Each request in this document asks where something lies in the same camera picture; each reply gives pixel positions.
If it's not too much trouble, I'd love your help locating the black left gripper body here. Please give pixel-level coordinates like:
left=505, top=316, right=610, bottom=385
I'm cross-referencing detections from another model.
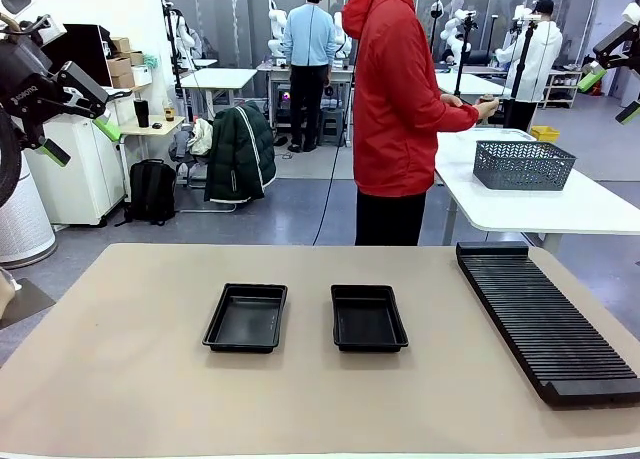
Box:
left=0, top=41, right=65, bottom=148

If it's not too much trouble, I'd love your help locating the black plastic ESD tray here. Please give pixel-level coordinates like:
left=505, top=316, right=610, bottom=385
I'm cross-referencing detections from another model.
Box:
left=330, top=284, right=410, bottom=353
left=201, top=282, right=289, bottom=354

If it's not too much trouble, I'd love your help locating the person's right forearm red sleeve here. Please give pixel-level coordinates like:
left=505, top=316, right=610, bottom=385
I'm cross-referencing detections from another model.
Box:
left=424, top=98, right=480, bottom=133

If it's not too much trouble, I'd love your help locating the person's right hand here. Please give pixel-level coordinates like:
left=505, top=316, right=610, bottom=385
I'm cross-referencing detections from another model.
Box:
left=473, top=98, right=501, bottom=123

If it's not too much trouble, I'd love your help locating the black computer monitor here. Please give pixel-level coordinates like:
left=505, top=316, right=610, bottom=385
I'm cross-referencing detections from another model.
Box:
left=42, top=23, right=114, bottom=88

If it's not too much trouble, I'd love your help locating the wide cardboard box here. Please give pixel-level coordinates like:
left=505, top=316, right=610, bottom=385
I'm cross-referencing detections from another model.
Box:
left=106, top=56, right=134, bottom=78

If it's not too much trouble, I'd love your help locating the white cabinet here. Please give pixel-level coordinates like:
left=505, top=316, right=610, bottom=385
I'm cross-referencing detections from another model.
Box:
left=22, top=86, right=132, bottom=227

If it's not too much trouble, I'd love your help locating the metal shelf rack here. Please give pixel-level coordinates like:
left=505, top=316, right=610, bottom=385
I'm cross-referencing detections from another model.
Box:
left=542, top=68, right=584, bottom=110

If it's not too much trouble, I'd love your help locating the yellow bin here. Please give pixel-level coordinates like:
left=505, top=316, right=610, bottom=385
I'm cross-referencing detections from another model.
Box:
left=529, top=125, right=562, bottom=143

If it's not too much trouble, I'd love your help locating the small wooden side table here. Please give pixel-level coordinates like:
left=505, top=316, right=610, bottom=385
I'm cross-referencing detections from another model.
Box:
left=112, top=114, right=187, bottom=180

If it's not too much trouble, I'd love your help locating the person in white hoodie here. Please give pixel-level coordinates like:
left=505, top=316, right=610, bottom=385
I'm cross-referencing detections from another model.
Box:
left=494, top=0, right=564, bottom=133

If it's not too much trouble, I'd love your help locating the black backpack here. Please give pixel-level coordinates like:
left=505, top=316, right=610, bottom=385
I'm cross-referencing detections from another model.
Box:
left=113, top=158, right=179, bottom=228

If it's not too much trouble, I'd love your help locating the grey plastic woven basket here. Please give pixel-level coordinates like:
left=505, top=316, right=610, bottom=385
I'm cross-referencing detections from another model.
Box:
left=472, top=139, right=578, bottom=192

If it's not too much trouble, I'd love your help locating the beige bag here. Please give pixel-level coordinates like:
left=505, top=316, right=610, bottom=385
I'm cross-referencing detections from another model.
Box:
left=188, top=117, right=216, bottom=158

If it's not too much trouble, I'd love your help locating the white desk with metal legs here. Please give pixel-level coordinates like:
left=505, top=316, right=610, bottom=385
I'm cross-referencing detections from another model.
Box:
left=178, top=67, right=259, bottom=121

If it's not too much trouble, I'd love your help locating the long white background desk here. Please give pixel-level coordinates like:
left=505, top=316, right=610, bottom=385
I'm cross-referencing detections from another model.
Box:
left=434, top=71, right=516, bottom=101

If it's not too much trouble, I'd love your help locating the dark green puffer jacket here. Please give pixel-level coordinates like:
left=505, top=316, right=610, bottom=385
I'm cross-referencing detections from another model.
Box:
left=203, top=101, right=278, bottom=204

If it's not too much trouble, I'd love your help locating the black slotted board rack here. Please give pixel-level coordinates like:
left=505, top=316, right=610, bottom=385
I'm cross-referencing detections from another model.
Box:
left=455, top=241, right=639, bottom=409

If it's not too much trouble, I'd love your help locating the man in light blue sweater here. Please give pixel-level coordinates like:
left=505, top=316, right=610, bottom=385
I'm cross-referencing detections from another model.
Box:
left=282, top=0, right=337, bottom=154

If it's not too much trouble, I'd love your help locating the person in red jacket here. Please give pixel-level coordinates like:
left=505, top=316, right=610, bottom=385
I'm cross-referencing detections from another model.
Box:
left=342, top=0, right=501, bottom=247

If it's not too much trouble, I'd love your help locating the grey step stool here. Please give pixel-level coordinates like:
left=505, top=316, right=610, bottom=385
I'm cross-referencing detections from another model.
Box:
left=319, top=107, right=347, bottom=148

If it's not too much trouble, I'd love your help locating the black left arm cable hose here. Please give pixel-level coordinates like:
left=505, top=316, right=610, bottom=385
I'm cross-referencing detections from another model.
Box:
left=0, top=107, right=24, bottom=208

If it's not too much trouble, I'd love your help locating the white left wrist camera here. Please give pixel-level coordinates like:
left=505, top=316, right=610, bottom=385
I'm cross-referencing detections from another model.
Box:
left=35, top=13, right=68, bottom=49

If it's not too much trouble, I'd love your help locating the black camera tripod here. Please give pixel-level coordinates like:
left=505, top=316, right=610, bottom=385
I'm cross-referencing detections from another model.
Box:
left=452, top=11, right=477, bottom=101
left=502, top=18, right=539, bottom=130

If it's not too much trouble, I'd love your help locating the grey metal base plate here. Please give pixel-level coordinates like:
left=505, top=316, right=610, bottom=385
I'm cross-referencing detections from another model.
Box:
left=0, top=277, right=57, bottom=331

